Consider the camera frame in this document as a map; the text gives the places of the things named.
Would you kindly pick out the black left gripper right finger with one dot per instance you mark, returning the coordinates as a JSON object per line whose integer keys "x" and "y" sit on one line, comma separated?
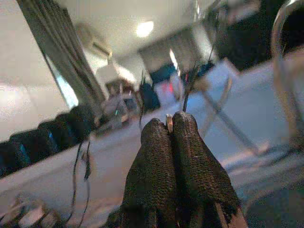
{"x": 199, "y": 175}

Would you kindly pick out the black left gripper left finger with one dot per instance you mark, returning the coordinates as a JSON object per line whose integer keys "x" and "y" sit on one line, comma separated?
{"x": 152, "y": 175}

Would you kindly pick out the silver metal utensil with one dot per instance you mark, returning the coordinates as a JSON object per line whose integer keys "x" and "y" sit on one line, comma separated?
{"x": 169, "y": 121}

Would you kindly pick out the grey sink faucet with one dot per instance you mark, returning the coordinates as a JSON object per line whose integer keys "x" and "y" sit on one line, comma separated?
{"x": 282, "y": 83}

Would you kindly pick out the white air conditioner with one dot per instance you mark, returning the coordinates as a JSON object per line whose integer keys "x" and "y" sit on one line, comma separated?
{"x": 97, "y": 45}

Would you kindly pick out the round ceiling light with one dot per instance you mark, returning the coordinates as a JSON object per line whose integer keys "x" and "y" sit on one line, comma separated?
{"x": 145, "y": 29}

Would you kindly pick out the grey curtain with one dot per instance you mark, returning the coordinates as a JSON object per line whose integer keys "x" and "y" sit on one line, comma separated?
{"x": 59, "y": 47}

